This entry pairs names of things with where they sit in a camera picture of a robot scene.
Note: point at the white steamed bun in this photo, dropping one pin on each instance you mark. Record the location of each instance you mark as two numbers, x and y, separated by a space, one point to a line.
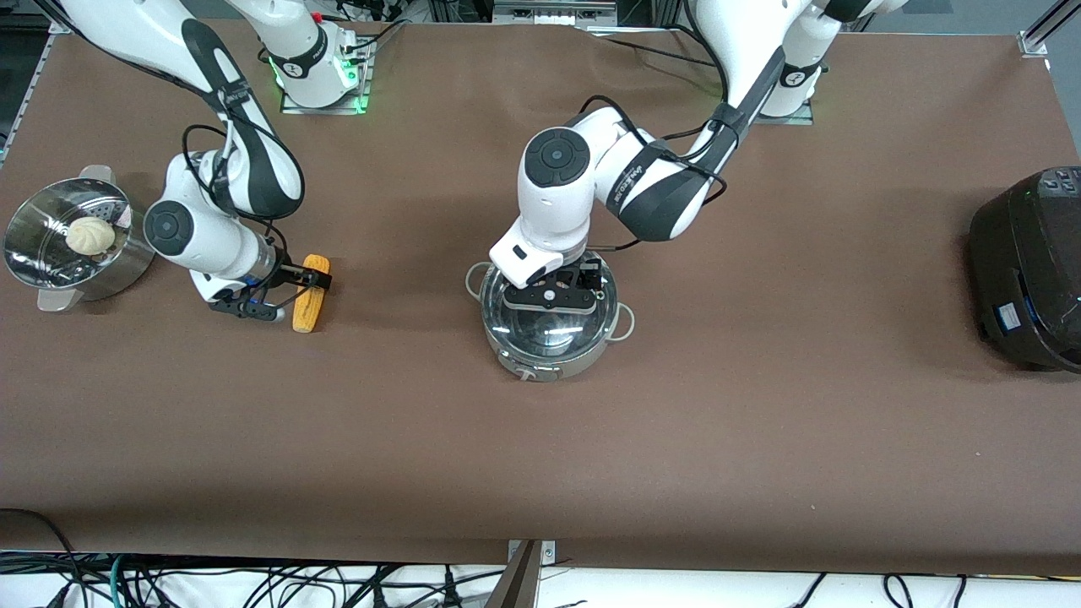
90 236

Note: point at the yellow corn cob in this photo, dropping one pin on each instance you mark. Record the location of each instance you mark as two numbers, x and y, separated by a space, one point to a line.
309 308

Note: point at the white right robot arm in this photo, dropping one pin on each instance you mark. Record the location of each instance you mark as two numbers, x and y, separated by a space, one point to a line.
245 160

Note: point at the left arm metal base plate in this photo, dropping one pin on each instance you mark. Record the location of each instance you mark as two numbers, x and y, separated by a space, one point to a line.
785 120

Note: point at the glass pot lid with knob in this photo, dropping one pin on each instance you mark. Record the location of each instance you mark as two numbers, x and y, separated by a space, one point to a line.
549 333

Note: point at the black rice cooker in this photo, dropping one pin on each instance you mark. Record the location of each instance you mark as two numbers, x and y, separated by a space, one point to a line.
1026 270

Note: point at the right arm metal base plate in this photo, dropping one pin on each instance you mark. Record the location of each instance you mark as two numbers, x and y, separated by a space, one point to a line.
365 89

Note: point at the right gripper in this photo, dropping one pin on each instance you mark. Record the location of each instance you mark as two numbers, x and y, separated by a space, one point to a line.
290 272

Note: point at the aluminium frame corner bracket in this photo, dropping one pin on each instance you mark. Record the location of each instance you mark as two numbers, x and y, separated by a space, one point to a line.
61 27

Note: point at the steel steamer pot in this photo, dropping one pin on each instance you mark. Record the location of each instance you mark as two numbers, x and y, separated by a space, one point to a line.
127 253

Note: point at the metal table edge bracket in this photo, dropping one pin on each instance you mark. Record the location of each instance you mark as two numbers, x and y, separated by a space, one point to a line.
525 578

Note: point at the aluminium frame corner profile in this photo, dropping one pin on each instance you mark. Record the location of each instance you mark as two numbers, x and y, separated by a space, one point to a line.
1047 29

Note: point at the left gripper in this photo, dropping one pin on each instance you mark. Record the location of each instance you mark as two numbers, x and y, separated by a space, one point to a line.
589 274

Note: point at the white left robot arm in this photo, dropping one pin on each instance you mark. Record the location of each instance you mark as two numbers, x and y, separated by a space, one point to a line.
659 190

